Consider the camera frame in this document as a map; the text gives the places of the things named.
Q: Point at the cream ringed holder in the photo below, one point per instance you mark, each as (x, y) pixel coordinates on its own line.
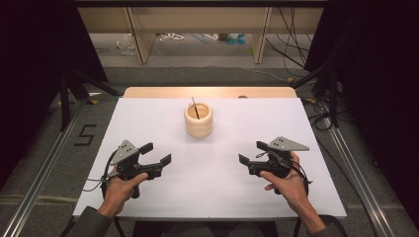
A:
(198, 128)

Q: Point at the small colourful box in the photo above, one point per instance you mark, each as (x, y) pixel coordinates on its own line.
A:
(223, 36)

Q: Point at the person's right hand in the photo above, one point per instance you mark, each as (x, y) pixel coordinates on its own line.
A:
(290, 189)

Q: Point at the clear plastic object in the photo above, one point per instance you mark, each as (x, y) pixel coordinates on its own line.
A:
(126, 44)

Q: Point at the black metal stand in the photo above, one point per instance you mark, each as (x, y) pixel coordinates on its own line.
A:
(65, 98)
(333, 98)

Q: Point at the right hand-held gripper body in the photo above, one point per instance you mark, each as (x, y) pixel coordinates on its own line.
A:
(286, 144)

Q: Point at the blue cups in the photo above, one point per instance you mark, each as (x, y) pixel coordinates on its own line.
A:
(235, 39)

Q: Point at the person's left hand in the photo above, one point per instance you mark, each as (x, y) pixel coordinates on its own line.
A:
(117, 194)

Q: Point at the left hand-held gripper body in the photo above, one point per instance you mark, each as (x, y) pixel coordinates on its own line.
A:
(126, 154)

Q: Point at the thin black brush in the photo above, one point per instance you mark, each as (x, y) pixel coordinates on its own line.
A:
(195, 110)

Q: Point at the wooden shelf unit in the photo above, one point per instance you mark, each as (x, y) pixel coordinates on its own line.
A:
(197, 16)

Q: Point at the aluminium rail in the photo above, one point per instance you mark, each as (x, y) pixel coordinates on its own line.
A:
(355, 171)
(39, 177)

